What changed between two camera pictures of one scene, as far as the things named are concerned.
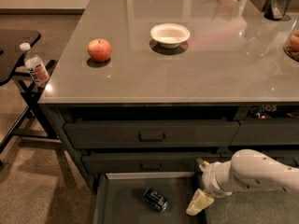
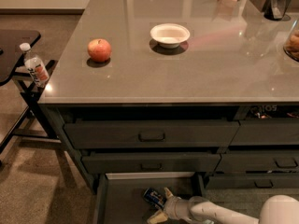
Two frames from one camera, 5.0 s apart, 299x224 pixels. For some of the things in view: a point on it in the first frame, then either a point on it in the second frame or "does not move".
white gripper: x=209 y=177 → x=173 y=206
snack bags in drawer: x=265 y=111 does not move
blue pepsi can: x=155 y=199 does not move
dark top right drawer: x=266 y=132 does not move
